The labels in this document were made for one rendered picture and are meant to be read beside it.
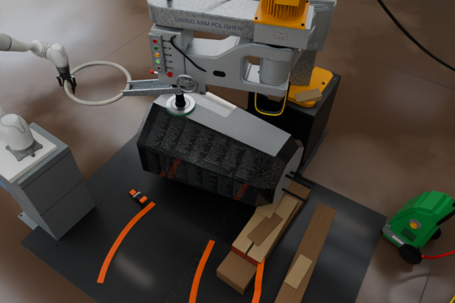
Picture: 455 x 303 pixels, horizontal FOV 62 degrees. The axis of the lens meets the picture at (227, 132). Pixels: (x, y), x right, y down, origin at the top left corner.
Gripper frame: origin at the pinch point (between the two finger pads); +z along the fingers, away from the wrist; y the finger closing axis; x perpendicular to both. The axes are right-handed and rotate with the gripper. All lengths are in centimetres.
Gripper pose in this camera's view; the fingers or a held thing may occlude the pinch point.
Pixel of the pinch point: (70, 89)
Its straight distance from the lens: 319.5
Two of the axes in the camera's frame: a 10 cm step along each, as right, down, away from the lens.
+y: 10.0, 0.3, 0.9
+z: -0.9, 6.5, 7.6
